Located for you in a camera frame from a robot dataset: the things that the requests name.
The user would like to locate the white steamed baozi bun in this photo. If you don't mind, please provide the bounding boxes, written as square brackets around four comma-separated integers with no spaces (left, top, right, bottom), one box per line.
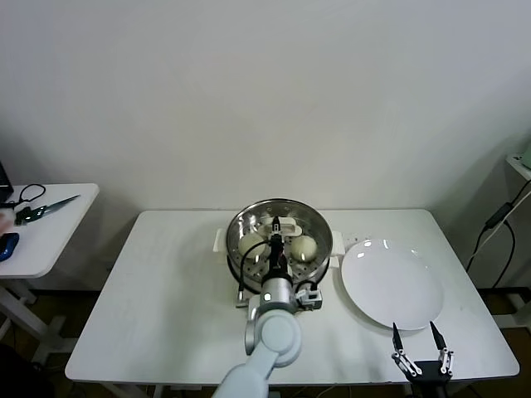
[238,234,265,256]
[290,235,319,263]

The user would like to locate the cream electric cooker base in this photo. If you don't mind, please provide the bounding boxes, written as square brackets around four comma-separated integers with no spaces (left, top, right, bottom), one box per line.
[212,228,345,311]

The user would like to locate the white shelf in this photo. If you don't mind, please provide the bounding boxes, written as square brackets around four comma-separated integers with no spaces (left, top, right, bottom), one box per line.
[504,152,531,182]

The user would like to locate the black laptop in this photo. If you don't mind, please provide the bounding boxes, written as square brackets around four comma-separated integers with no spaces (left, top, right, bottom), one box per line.
[0,161,14,203]

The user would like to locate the green handled scissors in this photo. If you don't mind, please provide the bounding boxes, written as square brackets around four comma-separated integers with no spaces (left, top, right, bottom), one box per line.
[14,194,80,226]

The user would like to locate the blue computer mouse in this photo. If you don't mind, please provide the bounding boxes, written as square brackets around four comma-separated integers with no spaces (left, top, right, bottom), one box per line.
[0,232,20,262]

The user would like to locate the stainless steel steamer basket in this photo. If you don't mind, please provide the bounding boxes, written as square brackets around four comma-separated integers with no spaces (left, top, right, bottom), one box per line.
[226,198,333,292]

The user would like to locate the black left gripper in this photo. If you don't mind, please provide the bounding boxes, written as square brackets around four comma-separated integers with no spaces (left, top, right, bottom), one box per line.
[265,214,292,280]

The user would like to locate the black power adapter cable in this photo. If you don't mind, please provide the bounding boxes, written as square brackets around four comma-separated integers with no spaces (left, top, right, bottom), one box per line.
[464,177,531,288]

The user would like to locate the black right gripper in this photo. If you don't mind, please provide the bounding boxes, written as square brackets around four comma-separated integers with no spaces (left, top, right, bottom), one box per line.
[391,320,455,385]

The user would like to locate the white round plate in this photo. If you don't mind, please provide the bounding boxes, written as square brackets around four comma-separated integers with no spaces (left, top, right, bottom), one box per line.
[339,238,445,332]

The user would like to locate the white side table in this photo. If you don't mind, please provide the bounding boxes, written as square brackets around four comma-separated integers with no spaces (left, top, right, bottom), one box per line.
[0,183,100,353]

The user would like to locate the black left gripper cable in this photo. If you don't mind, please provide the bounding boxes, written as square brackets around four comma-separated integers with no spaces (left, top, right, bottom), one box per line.
[235,241,271,308]

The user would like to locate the thin black looped cable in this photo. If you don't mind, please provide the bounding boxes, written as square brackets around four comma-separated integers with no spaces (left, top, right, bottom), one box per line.
[0,184,46,209]

